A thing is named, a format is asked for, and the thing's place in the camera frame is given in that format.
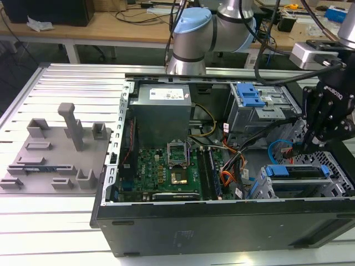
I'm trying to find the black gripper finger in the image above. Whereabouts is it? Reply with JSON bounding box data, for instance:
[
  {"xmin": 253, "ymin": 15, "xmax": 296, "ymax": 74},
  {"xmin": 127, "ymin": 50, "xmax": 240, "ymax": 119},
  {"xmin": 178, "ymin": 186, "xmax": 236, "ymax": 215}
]
[
  {"xmin": 311, "ymin": 95, "xmax": 353, "ymax": 148},
  {"xmin": 301, "ymin": 85, "xmax": 324, "ymax": 152}
]

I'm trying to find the blue disk wire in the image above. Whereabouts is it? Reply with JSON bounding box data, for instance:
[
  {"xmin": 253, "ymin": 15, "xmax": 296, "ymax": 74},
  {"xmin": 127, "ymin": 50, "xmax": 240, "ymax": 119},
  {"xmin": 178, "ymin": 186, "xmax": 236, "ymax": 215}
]
[{"xmin": 267, "ymin": 139, "xmax": 297, "ymax": 167}]

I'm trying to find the hard disk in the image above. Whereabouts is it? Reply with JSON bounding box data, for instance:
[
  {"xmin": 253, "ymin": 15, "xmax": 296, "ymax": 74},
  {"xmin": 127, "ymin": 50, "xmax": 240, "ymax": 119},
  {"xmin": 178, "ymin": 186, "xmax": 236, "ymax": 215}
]
[{"xmin": 263, "ymin": 164, "xmax": 331, "ymax": 178}]

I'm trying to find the perforated metal disk bay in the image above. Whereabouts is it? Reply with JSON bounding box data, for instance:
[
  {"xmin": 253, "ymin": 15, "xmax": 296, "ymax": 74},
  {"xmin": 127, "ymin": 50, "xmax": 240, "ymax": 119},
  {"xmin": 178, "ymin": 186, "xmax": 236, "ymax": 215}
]
[{"xmin": 245, "ymin": 119, "xmax": 355, "ymax": 200}]

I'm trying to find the blue drive latch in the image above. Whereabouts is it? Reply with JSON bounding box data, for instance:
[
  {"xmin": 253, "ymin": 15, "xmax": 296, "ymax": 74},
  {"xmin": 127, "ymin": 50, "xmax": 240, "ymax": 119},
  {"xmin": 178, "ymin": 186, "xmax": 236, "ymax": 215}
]
[{"xmin": 235, "ymin": 83, "xmax": 266, "ymax": 108}]

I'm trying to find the metal drive cage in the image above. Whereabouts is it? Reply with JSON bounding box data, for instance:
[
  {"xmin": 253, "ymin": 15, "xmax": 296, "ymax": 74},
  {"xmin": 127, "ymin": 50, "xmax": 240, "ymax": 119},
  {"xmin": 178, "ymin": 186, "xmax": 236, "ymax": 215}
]
[{"xmin": 224, "ymin": 82, "xmax": 303, "ymax": 134}]

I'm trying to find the clear plastic bag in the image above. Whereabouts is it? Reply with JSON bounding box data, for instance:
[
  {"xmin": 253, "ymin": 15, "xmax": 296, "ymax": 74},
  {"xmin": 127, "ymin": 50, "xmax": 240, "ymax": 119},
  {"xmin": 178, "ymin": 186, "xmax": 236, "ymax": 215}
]
[{"xmin": 307, "ymin": 18, "xmax": 331, "ymax": 37}]

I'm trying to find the white label tag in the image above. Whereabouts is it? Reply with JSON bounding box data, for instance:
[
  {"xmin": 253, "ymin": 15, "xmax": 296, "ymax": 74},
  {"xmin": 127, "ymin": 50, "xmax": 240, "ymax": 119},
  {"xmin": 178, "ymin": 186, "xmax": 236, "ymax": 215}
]
[{"xmin": 245, "ymin": 53, "xmax": 258, "ymax": 69}]

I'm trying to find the blue cardboard box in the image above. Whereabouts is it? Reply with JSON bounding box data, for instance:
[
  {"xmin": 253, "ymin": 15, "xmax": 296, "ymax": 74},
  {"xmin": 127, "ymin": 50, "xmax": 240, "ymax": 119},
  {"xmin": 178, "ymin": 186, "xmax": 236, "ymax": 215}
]
[{"xmin": 323, "ymin": 6, "xmax": 347, "ymax": 20}]

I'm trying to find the small black device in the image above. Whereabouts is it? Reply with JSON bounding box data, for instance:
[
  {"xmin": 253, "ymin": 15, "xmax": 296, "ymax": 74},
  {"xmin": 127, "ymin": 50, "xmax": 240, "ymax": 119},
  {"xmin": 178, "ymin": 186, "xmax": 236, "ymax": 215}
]
[{"xmin": 277, "ymin": 13, "xmax": 296, "ymax": 33}]

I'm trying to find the black RAM stick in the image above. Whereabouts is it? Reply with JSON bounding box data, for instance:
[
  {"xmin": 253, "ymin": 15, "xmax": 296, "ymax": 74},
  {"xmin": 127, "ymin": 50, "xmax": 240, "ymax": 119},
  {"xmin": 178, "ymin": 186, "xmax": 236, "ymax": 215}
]
[{"xmin": 207, "ymin": 148, "xmax": 223, "ymax": 199}]

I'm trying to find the metal socket cover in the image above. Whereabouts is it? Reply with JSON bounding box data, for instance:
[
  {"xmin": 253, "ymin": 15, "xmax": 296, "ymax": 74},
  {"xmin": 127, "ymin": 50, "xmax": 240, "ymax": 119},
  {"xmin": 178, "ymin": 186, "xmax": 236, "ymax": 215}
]
[{"xmin": 165, "ymin": 141, "xmax": 190, "ymax": 168}]

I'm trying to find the CPU socket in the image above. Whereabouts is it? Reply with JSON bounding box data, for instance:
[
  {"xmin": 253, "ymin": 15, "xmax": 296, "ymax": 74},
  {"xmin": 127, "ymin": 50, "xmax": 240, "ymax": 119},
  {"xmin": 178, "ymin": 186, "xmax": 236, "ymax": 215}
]
[{"xmin": 169, "ymin": 171, "xmax": 190, "ymax": 186}]

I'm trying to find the grey power supply unit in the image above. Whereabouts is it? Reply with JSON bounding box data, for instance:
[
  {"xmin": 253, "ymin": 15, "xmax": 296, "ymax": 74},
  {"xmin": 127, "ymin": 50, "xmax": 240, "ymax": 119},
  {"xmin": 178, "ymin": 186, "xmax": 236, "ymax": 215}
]
[{"xmin": 129, "ymin": 84, "xmax": 192, "ymax": 142}]

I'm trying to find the black graphics card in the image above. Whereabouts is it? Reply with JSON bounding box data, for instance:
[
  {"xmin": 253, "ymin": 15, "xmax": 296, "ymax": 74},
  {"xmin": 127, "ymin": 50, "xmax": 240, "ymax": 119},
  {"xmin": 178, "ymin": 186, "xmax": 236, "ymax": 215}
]
[{"xmin": 143, "ymin": 191, "xmax": 202, "ymax": 202}]

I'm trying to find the black open PC case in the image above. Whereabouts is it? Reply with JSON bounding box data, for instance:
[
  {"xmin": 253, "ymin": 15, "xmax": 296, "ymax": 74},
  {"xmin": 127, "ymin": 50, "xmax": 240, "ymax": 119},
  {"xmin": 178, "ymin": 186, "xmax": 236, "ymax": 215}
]
[{"xmin": 90, "ymin": 72, "xmax": 355, "ymax": 257}]

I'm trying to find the green motherboard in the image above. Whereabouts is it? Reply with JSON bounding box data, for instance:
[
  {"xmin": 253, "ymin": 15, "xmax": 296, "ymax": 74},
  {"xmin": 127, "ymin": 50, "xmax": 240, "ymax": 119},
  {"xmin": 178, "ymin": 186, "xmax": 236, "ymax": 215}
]
[{"xmin": 119, "ymin": 146, "xmax": 236, "ymax": 202}]

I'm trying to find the wooden desk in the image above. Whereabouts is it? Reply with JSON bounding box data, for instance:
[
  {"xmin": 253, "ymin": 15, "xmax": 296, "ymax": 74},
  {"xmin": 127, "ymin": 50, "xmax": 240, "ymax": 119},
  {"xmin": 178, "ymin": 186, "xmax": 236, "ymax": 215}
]
[{"xmin": 0, "ymin": 0, "xmax": 355, "ymax": 64}]

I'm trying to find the grey parts rack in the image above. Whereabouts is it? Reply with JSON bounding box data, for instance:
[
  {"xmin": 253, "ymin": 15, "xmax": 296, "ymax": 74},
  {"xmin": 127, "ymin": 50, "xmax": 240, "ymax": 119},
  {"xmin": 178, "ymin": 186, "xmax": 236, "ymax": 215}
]
[{"xmin": 0, "ymin": 102, "xmax": 114, "ymax": 195}]

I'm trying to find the green RAM stick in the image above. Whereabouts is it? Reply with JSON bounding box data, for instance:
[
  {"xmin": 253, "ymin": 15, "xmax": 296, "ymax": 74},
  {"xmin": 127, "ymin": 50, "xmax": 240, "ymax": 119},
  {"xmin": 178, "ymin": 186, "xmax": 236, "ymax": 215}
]
[{"xmin": 23, "ymin": 166, "xmax": 60, "ymax": 173}]

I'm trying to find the black box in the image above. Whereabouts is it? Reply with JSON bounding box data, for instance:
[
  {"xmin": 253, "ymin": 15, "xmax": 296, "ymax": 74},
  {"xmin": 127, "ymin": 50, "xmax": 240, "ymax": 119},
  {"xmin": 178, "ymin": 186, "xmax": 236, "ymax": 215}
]
[{"xmin": 2, "ymin": 0, "xmax": 95, "ymax": 27}]

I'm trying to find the white crumpled paper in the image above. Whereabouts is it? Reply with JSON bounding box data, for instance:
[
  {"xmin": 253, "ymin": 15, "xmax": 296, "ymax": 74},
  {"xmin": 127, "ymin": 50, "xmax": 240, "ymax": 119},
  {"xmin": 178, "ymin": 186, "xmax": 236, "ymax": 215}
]
[{"xmin": 26, "ymin": 16, "xmax": 54, "ymax": 33}]

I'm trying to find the black camera cable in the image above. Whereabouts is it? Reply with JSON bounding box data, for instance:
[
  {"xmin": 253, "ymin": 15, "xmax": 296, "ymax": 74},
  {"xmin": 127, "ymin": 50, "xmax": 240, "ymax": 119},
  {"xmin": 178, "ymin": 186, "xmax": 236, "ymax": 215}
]
[{"xmin": 254, "ymin": 41, "xmax": 347, "ymax": 85}]

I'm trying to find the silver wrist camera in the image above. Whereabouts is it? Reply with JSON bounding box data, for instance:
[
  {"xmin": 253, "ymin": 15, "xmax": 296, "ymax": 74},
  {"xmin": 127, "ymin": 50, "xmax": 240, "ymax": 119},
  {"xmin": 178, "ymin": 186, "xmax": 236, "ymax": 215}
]
[{"xmin": 289, "ymin": 40, "xmax": 342, "ymax": 70}]

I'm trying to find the black power wire connector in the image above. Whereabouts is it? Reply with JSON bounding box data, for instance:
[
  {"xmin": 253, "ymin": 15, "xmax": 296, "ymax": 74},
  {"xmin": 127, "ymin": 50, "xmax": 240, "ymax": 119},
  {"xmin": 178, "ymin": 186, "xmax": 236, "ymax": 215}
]
[{"xmin": 280, "ymin": 147, "xmax": 303, "ymax": 160}]

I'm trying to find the hanging blue cable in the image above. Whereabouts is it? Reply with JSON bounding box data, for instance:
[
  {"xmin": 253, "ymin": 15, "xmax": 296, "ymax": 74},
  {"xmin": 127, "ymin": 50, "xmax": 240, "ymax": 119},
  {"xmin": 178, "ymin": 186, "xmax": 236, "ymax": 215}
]
[{"xmin": 265, "ymin": 22, "xmax": 277, "ymax": 66}]

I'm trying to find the black cable bundle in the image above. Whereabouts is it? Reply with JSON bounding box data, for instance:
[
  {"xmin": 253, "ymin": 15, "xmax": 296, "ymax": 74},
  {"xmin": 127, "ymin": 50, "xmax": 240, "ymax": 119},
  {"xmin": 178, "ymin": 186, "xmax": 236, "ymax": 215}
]
[{"xmin": 221, "ymin": 117, "xmax": 299, "ymax": 199}]

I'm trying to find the yellow and black wire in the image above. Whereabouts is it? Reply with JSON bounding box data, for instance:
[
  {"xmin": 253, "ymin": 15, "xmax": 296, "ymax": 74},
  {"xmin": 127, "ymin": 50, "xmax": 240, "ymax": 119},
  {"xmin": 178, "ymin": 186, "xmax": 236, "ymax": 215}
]
[{"xmin": 190, "ymin": 103, "xmax": 217, "ymax": 138}]

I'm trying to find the orange wire bundle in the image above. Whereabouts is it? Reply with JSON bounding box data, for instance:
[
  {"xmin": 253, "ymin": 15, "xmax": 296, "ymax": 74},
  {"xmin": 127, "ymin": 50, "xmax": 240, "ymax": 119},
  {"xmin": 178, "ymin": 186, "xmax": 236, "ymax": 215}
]
[{"xmin": 220, "ymin": 154, "xmax": 248, "ymax": 192}]

